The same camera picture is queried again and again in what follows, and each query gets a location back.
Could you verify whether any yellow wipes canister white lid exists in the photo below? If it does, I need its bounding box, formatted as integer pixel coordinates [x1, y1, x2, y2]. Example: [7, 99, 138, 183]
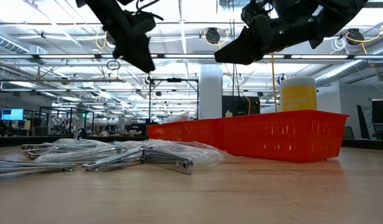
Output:
[279, 77, 318, 112]

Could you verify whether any black ceiling cable reel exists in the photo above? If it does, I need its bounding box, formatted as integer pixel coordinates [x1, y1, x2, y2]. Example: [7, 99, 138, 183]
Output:
[346, 27, 365, 46]
[205, 27, 221, 45]

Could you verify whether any black cabinet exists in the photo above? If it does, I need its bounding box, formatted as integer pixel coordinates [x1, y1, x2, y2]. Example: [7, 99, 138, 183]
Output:
[221, 95, 261, 118]

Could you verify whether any white building column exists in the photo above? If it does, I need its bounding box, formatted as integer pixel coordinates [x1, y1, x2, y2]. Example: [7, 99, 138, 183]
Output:
[199, 63, 223, 119]

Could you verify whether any blue lit computer monitor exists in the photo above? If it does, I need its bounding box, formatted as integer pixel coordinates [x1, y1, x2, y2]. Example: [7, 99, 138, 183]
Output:
[1, 108, 25, 121]

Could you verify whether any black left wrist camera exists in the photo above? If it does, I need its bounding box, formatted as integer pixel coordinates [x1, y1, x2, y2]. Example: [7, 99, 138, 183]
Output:
[122, 10, 157, 34]

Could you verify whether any silver ventilation duct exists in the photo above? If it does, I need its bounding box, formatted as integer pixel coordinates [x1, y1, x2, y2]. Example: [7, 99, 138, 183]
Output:
[0, 30, 48, 56]
[315, 40, 383, 86]

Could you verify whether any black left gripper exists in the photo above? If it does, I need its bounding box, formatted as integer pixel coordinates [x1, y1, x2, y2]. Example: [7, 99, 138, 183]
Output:
[75, 0, 157, 73]

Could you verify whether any dark computer monitor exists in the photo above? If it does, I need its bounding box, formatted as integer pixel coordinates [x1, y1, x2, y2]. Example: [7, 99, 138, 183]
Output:
[371, 98, 383, 140]

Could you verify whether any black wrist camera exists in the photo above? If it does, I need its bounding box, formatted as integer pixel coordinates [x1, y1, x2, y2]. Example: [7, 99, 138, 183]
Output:
[122, 10, 157, 34]
[272, 0, 319, 20]

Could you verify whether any black slanted panel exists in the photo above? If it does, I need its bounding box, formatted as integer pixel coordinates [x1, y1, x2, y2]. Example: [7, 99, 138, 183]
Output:
[356, 103, 371, 140]

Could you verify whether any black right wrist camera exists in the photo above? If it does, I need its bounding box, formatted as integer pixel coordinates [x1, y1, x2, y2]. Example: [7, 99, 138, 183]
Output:
[272, 0, 319, 20]

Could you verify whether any long ceiling light strip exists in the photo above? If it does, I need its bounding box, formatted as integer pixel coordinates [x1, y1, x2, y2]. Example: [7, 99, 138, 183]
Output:
[0, 53, 383, 60]

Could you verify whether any yellow hanging cable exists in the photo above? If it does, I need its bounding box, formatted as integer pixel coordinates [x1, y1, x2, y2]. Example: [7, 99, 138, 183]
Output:
[269, 52, 279, 112]

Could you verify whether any red plastic mesh basket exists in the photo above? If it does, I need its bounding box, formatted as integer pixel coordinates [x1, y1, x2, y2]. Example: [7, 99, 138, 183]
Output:
[147, 121, 164, 141]
[221, 109, 350, 164]
[185, 118, 225, 153]
[162, 120, 189, 142]

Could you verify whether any black workcell frame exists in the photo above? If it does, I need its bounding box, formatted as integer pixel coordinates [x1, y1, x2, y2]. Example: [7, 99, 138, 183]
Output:
[39, 106, 95, 136]

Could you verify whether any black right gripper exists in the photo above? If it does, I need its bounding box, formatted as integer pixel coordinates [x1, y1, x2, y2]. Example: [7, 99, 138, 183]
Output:
[213, 1, 320, 67]

